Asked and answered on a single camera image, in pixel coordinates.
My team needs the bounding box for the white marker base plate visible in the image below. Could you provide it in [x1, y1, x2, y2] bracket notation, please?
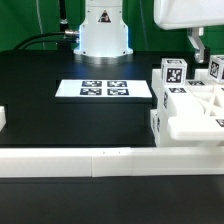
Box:
[55, 79, 152, 99]

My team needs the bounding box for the white front fence rail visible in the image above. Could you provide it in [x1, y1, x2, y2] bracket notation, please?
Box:
[0, 147, 224, 178]

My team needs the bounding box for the black cable with connector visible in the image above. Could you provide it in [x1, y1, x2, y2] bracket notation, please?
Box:
[13, 29, 81, 51]

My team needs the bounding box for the white left fence piece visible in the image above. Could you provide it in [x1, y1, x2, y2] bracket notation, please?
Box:
[0, 106, 6, 132]

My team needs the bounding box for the white chair back frame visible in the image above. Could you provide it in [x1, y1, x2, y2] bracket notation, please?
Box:
[151, 67, 224, 142]

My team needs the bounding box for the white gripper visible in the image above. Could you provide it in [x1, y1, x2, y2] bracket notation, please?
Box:
[154, 0, 224, 64]

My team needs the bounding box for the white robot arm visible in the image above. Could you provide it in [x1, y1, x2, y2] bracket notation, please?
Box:
[74, 0, 224, 64]

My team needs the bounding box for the tagged white cube nut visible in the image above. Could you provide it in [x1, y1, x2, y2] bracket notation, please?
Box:
[161, 58, 188, 85]

